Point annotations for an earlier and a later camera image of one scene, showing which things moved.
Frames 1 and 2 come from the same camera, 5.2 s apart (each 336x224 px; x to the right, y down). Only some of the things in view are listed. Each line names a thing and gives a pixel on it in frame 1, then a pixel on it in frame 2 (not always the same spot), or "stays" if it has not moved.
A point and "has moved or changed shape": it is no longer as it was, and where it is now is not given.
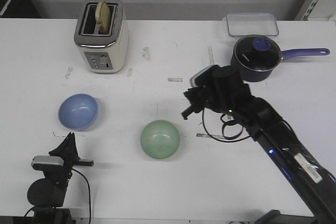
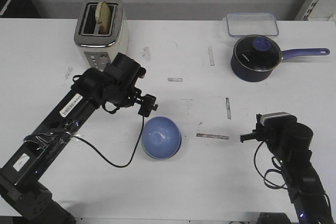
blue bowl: [78, 112] has moved or changed shape
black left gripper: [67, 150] to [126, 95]
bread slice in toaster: [103, 17] stays
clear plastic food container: [244, 24] stays
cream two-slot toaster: [104, 53] stays
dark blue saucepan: [258, 55] stays
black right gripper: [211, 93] to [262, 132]
